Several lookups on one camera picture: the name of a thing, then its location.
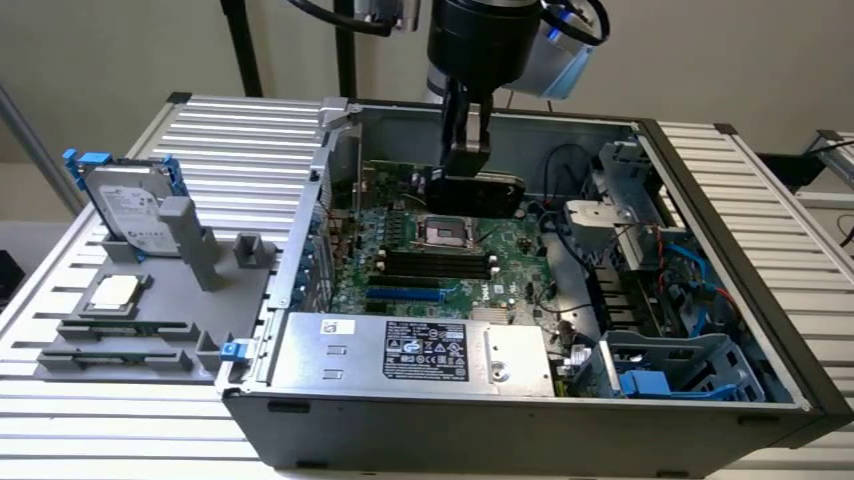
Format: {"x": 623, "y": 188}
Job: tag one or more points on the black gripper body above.
{"x": 476, "y": 45}

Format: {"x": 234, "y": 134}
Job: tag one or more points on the graphics card with black shroud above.
{"x": 480, "y": 197}

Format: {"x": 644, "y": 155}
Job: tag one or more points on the black RAM slot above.
{"x": 436, "y": 262}
{"x": 436, "y": 275}
{"x": 436, "y": 255}
{"x": 436, "y": 268}

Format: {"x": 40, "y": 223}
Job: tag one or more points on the blue expansion slot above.
{"x": 403, "y": 295}

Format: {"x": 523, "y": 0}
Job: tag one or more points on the black expansion slot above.
{"x": 383, "y": 307}

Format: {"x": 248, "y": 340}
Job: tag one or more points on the CPU socket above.
{"x": 445, "y": 232}

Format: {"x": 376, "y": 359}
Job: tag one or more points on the green motherboard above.
{"x": 507, "y": 250}

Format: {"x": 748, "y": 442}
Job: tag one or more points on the black stand leg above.
{"x": 344, "y": 55}
{"x": 242, "y": 45}

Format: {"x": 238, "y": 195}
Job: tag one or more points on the grey metal drive cage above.
{"x": 620, "y": 200}

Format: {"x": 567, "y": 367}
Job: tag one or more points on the silver power supply unit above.
{"x": 413, "y": 350}

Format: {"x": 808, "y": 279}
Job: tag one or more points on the blue case clip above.
{"x": 236, "y": 350}

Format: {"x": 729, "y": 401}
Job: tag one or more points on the blue disk bay latch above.
{"x": 643, "y": 385}

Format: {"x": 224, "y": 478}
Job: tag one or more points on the grey parts rack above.
{"x": 166, "y": 310}

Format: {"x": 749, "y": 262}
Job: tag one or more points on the grey disk bay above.
{"x": 707, "y": 365}

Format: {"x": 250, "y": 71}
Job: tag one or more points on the open black PC case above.
{"x": 533, "y": 430}

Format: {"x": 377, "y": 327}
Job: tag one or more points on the silver CPU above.
{"x": 114, "y": 292}

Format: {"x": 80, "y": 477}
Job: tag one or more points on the green RAM stick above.
{"x": 109, "y": 357}
{"x": 122, "y": 327}

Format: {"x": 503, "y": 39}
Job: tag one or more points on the black box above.
{"x": 9, "y": 275}

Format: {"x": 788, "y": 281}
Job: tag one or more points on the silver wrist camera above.
{"x": 389, "y": 12}

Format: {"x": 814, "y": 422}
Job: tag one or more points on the hard disk in blue bracket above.
{"x": 129, "y": 210}

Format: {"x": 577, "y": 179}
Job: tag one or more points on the grey metal post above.
{"x": 29, "y": 145}

